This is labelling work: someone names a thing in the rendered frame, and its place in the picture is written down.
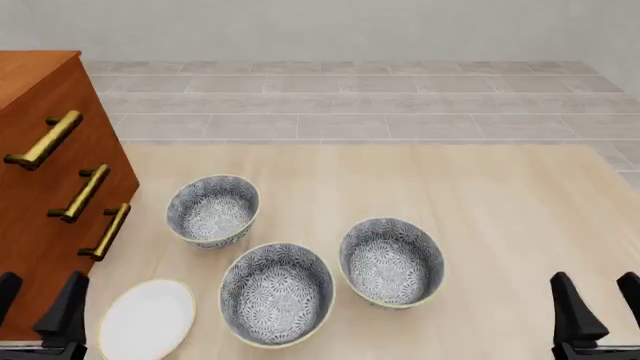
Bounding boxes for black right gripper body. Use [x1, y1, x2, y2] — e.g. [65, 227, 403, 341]
[551, 339, 640, 360]

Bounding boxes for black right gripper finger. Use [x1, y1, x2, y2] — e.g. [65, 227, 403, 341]
[615, 270, 640, 339]
[549, 270, 611, 349]

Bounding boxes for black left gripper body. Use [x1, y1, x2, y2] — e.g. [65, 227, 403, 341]
[0, 339, 89, 360]

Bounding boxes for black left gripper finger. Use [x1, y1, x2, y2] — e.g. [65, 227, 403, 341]
[0, 271, 24, 328]
[32, 270, 91, 348]

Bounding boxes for patterned grey bowl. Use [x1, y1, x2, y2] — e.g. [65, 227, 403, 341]
[338, 216, 446, 309]
[218, 242, 336, 349]
[165, 174, 261, 252]

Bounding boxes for white plate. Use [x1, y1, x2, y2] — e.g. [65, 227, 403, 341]
[98, 278, 197, 360]

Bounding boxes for wooden cabinet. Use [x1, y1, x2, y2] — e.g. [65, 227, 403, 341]
[0, 50, 141, 343]

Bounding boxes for small brass drawer handle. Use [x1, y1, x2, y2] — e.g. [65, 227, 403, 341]
[77, 202, 132, 262]

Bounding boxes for medium brass drawer handle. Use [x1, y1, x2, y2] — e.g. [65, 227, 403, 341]
[47, 163, 111, 225]

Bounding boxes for large brass drawer handle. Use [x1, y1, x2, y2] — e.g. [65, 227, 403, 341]
[3, 109, 84, 172]

